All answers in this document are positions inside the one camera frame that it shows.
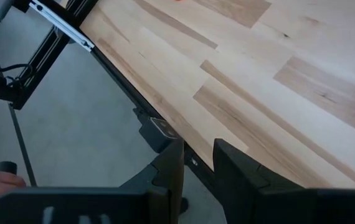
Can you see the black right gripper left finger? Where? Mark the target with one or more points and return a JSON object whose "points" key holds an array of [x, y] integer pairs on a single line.
{"points": [[102, 205]]}

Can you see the thin black rod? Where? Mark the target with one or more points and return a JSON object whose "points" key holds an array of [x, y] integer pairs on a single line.
{"points": [[21, 143]]}

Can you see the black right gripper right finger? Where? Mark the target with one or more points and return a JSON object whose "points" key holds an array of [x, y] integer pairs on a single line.
{"points": [[289, 205]]}

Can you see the black aluminium frame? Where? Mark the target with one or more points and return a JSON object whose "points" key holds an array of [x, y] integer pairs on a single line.
{"points": [[42, 62]]}

